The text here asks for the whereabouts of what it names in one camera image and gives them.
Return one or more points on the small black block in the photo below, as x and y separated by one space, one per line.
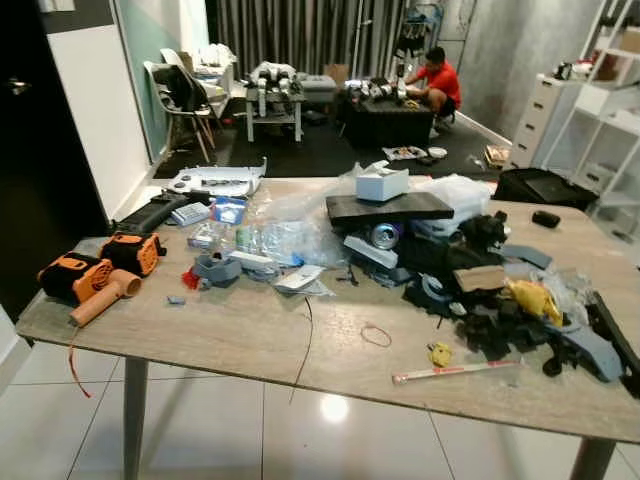
545 218

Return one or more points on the long black strip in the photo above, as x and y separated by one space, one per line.
617 335

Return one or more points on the black bag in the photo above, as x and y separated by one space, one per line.
545 188

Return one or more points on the white open shelf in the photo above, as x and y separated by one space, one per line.
610 125

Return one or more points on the grey curved plastic shell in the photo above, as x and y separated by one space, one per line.
592 350

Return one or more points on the white drawer cabinet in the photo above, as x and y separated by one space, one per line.
543 122

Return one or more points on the brown cardboard piece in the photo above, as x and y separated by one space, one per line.
480 278

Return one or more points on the small cardboard box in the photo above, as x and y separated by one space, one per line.
497 155

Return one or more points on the pile of black parts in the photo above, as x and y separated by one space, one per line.
470 300

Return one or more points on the white plastic bag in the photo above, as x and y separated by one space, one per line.
458 192

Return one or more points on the white plate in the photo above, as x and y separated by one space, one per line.
437 152

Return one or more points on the flat black board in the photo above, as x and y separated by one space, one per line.
390 207

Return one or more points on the person in red shirt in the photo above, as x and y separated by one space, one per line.
440 82

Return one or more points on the silver drink can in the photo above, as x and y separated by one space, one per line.
385 236

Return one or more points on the small white box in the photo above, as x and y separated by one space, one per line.
382 184

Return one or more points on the low black table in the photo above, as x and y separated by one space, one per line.
385 125

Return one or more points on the clear plastic bag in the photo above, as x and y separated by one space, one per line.
290 230

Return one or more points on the grey table with robot parts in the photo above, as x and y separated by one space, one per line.
273 97

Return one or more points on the striped dark curtain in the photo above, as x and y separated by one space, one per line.
300 35

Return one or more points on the wooden table with grey legs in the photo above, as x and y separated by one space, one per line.
250 345

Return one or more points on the blue white packet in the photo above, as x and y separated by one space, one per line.
228 210

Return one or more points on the grey printed plastic part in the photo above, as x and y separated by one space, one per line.
215 270

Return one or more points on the white plastic panel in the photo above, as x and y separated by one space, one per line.
215 181

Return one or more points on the small red plastic piece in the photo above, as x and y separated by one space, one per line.
190 279

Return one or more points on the grey calculator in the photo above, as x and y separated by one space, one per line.
189 214

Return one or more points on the white chair with black jacket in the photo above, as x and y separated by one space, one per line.
185 92

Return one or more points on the long black case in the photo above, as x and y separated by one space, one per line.
148 213

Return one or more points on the orange black blower tool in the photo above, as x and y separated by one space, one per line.
133 252
72 277

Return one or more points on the tan tube nozzle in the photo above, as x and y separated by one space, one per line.
103 300

